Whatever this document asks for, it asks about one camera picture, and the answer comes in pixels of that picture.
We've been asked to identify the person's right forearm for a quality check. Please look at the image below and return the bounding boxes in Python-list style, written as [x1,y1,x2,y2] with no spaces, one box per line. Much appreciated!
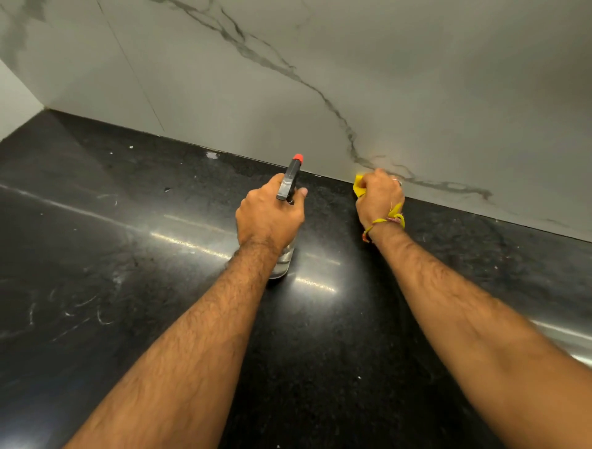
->
[369,222,592,449]

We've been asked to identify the person's left hand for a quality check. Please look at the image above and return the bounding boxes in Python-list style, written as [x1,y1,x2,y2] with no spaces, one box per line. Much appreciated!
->
[235,173,309,253]

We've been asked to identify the clear spray bottle black trigger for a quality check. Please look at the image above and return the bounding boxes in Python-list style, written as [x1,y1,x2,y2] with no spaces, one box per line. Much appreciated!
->
[267,154,304,281]

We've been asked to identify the person's left forearm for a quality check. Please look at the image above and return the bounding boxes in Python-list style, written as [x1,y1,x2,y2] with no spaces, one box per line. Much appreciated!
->
[62,238,283,449]

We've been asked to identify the yellow thread wristband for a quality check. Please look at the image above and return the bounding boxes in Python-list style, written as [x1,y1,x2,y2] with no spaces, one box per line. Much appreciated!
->
[362,202,406,244]

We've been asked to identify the person's right hand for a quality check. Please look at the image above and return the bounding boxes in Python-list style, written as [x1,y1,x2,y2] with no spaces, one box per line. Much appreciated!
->
[355,168,406,231]

